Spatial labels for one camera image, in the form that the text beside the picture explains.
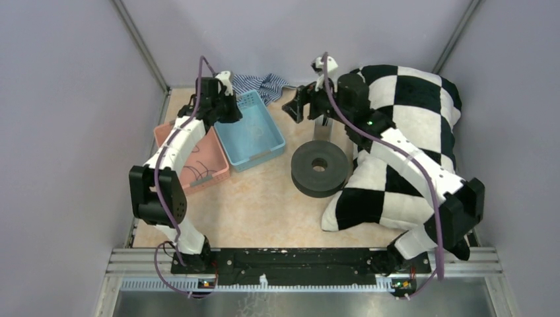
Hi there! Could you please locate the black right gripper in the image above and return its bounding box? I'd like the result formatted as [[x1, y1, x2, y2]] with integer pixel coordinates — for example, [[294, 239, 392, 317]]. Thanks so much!
[[282, 73, 351, 125]]

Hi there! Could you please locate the grey cable spool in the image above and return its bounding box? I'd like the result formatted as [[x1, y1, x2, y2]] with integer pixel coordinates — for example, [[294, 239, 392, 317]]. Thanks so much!
[[312, 115, 333, 142]]

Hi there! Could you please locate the black cable spool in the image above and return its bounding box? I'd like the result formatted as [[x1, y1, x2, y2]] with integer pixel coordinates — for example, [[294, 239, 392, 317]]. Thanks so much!
[[291, 140, 350, 198]]

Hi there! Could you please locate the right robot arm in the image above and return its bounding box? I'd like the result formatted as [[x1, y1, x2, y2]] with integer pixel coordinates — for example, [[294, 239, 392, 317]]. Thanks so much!
[[282, 73, 485, 272]]

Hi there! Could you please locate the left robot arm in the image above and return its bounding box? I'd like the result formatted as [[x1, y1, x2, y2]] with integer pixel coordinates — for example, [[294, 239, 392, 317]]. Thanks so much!
[[129, 71, 242, 273]]

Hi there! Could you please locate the blue white striped cloth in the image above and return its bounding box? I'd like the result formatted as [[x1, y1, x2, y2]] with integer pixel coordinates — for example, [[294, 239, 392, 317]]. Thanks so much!
[[232, 73, 296, 106]]

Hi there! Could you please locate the blue perforated plastic basket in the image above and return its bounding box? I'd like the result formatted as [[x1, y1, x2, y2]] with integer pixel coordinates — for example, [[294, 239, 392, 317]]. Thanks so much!
[[214, 90, 286, 172]]

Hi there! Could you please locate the pink perforated plastic basket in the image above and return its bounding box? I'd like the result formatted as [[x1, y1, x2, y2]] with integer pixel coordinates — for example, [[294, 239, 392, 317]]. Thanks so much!
[[179, 127, 230, 195]]

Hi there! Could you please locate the black white checkered pillow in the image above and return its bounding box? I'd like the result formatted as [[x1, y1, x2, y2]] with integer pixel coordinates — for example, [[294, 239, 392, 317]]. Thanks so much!
[[321, 65, 470, 260]]

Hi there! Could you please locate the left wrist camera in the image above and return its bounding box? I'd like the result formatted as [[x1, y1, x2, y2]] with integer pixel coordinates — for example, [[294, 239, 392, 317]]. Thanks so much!
[[214, 71, 234, 96]]

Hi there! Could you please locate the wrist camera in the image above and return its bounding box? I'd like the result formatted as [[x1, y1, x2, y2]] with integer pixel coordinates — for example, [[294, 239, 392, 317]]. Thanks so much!
[[214, 71, 234, 96], [311, 55, 338, 92]]

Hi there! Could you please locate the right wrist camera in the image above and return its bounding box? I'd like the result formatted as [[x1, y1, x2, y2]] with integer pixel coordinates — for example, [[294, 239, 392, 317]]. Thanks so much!
[[311, 55, 338, 92]]

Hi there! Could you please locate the black cable in pink basket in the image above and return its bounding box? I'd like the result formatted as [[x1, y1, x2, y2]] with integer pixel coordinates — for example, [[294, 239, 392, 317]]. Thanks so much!
[[184, 146, 217, 182]]

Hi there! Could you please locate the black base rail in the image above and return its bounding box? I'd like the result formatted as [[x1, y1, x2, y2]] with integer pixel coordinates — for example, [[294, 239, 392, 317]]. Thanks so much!
[[170, 247, 432, 288]]

